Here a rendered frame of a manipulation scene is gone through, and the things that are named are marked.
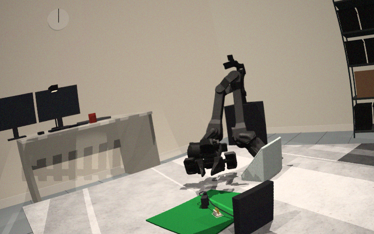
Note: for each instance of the green circuit board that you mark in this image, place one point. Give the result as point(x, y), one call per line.
point(190, 218)

